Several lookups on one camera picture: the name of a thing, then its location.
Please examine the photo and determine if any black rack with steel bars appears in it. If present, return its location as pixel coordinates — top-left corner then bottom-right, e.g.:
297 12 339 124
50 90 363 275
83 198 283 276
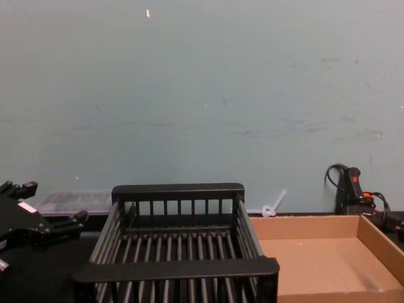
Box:
71 182 281 303

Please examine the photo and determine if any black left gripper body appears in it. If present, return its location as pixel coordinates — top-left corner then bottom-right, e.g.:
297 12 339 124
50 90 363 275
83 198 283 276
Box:
0 193 52 253

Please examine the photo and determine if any black corded tool, red switch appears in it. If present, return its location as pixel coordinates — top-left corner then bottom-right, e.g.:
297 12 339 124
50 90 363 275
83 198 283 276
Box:
324 162 393 232

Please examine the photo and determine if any clear plastic case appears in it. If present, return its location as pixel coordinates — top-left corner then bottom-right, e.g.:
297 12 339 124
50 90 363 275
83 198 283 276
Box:
33 189 115 218

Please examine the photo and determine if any shallow brown cardboard tray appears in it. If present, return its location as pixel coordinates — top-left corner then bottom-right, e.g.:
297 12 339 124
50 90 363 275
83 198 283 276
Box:
248 214 404 303

